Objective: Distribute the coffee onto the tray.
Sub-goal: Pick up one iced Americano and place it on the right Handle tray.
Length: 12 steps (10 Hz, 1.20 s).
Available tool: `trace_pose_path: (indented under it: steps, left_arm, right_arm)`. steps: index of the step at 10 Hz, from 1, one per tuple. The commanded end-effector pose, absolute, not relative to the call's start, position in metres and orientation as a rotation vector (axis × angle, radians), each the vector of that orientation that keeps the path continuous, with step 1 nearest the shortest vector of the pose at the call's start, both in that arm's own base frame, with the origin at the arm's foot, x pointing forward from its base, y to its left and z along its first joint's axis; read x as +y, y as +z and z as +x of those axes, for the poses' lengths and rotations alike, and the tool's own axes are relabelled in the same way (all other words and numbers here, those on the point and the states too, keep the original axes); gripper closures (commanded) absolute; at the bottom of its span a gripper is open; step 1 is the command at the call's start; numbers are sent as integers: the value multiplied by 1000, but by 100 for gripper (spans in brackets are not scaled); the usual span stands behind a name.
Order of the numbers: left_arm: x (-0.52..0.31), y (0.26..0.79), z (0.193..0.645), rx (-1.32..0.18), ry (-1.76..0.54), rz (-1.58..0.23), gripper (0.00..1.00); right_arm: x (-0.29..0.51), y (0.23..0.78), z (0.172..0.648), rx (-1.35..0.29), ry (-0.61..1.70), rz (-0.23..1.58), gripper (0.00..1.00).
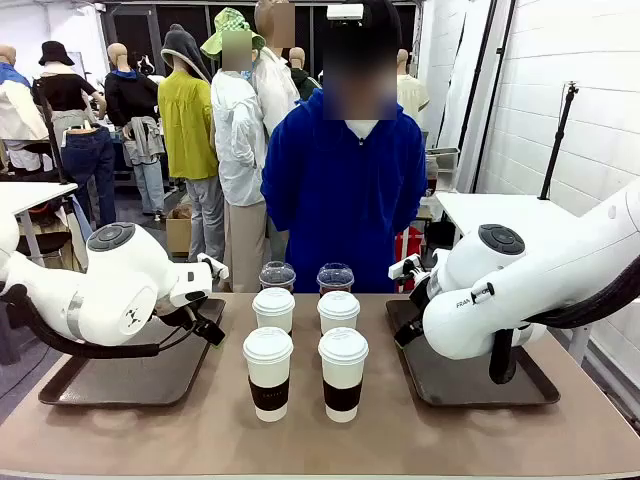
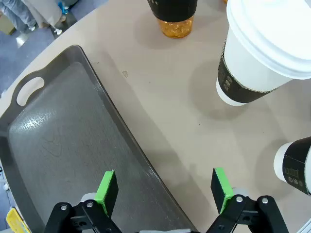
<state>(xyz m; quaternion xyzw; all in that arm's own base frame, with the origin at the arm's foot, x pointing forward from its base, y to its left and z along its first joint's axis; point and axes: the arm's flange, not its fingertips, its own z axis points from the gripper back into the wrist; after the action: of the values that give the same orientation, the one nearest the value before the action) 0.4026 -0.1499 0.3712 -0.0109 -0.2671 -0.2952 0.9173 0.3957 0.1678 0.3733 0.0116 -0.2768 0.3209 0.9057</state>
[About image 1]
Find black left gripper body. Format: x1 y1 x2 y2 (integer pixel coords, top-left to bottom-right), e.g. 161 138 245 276
154 297 211 330

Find white side table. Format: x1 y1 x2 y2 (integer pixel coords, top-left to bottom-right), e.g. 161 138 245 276
0 181 80 267

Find cardboard box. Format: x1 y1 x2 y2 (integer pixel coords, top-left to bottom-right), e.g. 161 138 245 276
166 207 194 256

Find person in blue hoodie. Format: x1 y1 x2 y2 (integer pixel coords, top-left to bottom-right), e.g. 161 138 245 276
259 0 429 295

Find mannequin in yellow shirt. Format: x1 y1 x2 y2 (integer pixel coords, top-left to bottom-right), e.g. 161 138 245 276
158 23 226 264

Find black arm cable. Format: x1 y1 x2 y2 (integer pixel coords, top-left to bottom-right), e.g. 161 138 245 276
0 283 211 359
488 259 640 385

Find mannequin with black hat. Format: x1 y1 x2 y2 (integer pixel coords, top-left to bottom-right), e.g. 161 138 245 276
32 40 109 132

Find tall mannequin in white jacket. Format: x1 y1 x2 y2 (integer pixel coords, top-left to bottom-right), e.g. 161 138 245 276
252 0 301 136

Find grey metal shelf rack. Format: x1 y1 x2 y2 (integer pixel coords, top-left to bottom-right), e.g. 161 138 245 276
424 146 460 194

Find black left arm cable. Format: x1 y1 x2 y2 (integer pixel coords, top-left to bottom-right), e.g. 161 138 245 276
0 283 211 359

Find mannequin in cream shirt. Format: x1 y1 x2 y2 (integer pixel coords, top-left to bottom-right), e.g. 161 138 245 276
397 48 430 126

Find white work table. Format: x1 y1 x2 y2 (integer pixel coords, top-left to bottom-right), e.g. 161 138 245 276
434 192 601 251

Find blue jeans on stand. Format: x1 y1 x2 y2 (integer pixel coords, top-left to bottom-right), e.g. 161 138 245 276
60 124 117 227

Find mannequin in white blue jacket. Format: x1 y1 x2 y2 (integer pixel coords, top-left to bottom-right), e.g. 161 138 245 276
0 44 50 174

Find brown plastic serving tray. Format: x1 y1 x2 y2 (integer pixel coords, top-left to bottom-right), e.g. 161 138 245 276
385 298 561 407
38 298 227 408

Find mannequin in black sweater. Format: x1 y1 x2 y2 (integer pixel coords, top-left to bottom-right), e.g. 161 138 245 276
104 42 167 217

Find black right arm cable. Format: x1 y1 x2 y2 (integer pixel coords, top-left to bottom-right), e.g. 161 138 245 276
488 259 640 385

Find white paper cup black sleeve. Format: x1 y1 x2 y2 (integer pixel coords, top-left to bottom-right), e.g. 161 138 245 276
251 287 296 336
316 290 361 335
317 327 370 424
242 326 295 423

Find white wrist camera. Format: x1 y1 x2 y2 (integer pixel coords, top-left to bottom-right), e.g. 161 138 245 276
388 253 424 281
197 253 230 280

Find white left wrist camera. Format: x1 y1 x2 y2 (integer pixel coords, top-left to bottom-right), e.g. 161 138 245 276
197 253 230 280

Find white head-mounted camera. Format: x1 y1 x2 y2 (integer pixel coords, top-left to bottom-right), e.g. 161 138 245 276
326 3 365 21

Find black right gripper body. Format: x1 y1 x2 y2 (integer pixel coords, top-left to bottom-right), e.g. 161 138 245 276
408 272 441 322

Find mannequin with green checkered hat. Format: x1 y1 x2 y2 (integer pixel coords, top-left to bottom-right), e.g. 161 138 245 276
200 7 269 294

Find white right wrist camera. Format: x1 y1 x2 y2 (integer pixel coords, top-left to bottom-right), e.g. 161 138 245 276
388 253 424 281

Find black camera tripod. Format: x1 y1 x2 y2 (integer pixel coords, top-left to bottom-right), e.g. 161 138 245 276
538 81 580 201

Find clear plastic iced coffee cup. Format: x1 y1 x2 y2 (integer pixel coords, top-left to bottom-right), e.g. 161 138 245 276
258 260 297 294
316 262 356 296

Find mannequin in dark green top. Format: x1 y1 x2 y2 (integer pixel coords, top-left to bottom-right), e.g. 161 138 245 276
288 47 321 101

